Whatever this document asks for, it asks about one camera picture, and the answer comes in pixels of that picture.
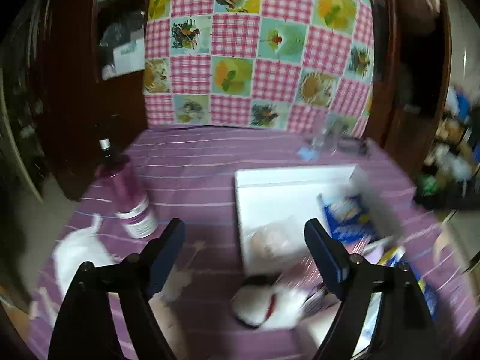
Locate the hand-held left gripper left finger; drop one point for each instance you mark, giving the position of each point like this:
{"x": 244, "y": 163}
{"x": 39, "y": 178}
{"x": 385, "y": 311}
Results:
{"x": 168, "y": 255}

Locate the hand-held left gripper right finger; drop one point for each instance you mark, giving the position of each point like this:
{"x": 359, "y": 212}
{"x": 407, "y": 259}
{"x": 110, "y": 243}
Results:
{"x": 322, "y": 251}

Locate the black and white plush toy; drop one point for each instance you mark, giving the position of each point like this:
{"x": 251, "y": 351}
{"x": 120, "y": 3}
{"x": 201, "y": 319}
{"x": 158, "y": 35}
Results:
{"x": 285, "y": 303}

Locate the white shallow cardboard box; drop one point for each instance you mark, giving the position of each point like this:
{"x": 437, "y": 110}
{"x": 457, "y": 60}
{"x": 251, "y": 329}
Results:
{"x": 273, "y": 202}

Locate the blue printed packet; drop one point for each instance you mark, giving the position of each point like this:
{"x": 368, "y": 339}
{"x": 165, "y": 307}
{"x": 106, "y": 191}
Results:
{"x": 348, "y": 217}

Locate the purple pump bottle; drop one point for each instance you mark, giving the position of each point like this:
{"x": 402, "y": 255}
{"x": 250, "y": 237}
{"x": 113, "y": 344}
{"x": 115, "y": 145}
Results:
{"x": 129, "y": 195}

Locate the purple striped tablecloth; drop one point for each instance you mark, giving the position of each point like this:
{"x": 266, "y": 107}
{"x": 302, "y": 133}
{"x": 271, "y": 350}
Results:
{"x": 195, "y": 180}

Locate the white face mask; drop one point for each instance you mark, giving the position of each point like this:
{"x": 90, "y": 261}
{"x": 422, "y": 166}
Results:
{"x": 78, "y": 251}

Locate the light blue paper scrap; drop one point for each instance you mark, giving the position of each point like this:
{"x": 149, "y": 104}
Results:
{"x": 307, "y": 153}

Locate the black clip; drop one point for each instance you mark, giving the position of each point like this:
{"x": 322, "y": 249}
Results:
{"x": 354, "y": 146}

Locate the clear glass cup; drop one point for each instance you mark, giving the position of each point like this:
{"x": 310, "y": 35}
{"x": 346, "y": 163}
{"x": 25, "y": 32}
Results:
{"x": 326, "y": 138}

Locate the pile of boxes and bags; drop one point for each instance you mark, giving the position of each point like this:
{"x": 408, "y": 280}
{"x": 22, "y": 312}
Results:
{"x": 453, "y": 135}

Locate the dark wooden glass-door cabinet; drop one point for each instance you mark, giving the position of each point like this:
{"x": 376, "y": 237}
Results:
{"x": 71, "y": 82}

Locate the pink checkered picture cloth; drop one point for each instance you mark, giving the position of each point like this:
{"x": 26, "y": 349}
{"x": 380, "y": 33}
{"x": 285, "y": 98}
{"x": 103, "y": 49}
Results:
{"x": 240, "y": 45}

